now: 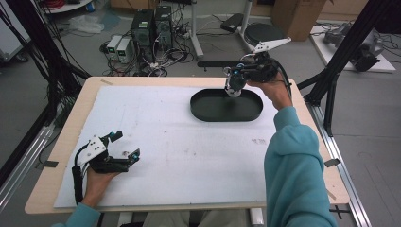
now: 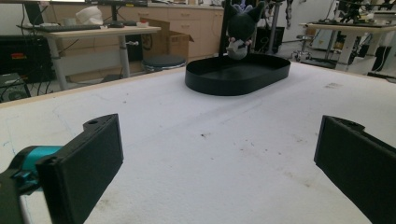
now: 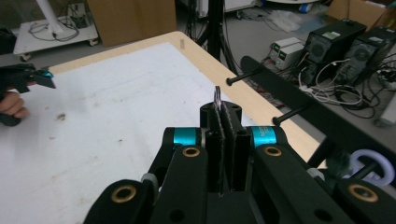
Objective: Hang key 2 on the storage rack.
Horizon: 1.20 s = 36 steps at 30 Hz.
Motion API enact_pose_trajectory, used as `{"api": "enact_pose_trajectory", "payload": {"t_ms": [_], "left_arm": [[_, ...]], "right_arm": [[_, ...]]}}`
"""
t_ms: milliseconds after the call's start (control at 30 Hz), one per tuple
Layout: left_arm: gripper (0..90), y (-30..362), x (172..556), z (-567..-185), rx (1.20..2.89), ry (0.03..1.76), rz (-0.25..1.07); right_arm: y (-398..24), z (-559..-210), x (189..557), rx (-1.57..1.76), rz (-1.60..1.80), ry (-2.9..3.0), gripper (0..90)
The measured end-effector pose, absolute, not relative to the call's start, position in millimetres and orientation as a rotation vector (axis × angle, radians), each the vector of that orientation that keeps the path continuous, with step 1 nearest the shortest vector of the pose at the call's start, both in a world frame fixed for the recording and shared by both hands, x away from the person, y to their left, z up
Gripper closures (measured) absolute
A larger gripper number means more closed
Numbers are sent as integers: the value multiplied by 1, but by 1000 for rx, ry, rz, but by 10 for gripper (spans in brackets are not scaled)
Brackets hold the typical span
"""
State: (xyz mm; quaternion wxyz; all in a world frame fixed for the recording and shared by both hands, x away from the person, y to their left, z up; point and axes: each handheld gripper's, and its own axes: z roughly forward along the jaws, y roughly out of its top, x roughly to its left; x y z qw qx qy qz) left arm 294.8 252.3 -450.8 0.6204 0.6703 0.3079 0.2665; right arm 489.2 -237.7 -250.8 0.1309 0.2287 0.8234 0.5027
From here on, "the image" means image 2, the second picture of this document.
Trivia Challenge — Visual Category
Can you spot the brown cardboard box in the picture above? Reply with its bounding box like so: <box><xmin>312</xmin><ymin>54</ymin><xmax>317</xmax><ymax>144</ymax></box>
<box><xmin>139</xmin><ymin>17</ymin><xmax>194</xmax><ymax>62</ymax></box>

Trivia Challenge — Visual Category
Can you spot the black and pink plush toy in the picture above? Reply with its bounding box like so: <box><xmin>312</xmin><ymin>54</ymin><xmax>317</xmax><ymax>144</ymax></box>
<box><xmin>225</xmin><ymin>0</ymin><xmax>266</xmax><ymax>61</ymax></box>

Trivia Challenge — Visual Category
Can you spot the dark monitor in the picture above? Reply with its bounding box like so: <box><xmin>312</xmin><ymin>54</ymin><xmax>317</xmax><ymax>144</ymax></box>
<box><xmin>22</xmin><ymin>0</ymin><xmax>50</xmax><ymax>26</ymax></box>

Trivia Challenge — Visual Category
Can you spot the black oval tray with hanger stand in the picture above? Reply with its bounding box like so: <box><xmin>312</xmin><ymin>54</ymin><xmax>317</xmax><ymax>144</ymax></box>
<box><xmin>184</xmin><ymin>0</ymin><xmax>292</xmax><ymax>97</ymax></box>

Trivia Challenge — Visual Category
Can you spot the black box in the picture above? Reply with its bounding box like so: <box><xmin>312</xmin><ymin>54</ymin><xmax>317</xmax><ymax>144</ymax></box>
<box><xmin>254</xmin><ymin>26</ymin><xmax>286</xmax><ymax>54</ymax></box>

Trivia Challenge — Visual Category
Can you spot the tangle of cables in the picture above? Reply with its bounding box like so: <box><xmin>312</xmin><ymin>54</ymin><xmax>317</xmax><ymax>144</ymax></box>
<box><xmin>29</xmin><ymin>73</ymin><xmax>60</xmax><ymax>96</ymax></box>

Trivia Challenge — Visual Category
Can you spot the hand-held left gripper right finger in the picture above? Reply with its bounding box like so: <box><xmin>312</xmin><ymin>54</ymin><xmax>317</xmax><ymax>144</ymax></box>
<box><xmin>313</xmin><ymin>115</ymin><xmax>396</xmax><ymax>224</ymax></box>

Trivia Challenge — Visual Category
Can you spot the wooden desk with white legs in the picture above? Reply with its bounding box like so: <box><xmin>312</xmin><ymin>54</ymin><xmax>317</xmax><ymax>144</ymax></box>
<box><xmin>18</xmin><ymin>24</ymin><xmax>163</xmax><ymax>91</ymax></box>

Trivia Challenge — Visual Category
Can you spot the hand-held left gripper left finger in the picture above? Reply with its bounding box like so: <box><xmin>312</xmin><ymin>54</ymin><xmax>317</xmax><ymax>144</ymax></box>
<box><xmin>10</xmin><ymin>113</ymin><xmax>124</xmax><ymax>224</ymax></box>

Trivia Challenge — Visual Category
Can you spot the white cloth bundle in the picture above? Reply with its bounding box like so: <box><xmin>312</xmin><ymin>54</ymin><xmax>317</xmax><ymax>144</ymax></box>
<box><xmin>75</xmin><ymin>5</ymin><xmax>104</xmax><ymax>26</ymax></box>

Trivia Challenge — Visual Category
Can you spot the light table with equipment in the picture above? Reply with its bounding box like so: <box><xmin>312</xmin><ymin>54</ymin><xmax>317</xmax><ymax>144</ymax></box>
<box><xmin>299</xmin><ymin>0</ymin><xmax>396</xmax><ymax>73</ymax></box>

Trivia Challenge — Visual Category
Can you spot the black equipment case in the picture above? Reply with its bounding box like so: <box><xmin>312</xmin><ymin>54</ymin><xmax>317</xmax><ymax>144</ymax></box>
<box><xmin>0</xmin><ymin>35</ymin><xmax>54</xmax><ymax>84</ymax></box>

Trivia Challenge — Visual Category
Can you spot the black keyboard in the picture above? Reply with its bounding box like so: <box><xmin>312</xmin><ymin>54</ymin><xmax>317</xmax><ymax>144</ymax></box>
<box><xmin>21</xmin><ymin>23</ymin><xmax>103</xmax><ymax>33</ymax></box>

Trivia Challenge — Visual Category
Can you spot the black round stool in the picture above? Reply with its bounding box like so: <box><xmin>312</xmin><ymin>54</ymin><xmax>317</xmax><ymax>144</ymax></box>
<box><xmin>142</xmin><ymin>54</ymin><xmax>187</xmax><ymax>73</ymax></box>

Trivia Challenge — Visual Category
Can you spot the white foam mat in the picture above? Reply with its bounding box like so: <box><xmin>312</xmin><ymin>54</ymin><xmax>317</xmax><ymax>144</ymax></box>
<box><xmin>0</xmin><ymin>61</ymin><xmax>396</xmax><ymax>224</ymax></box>

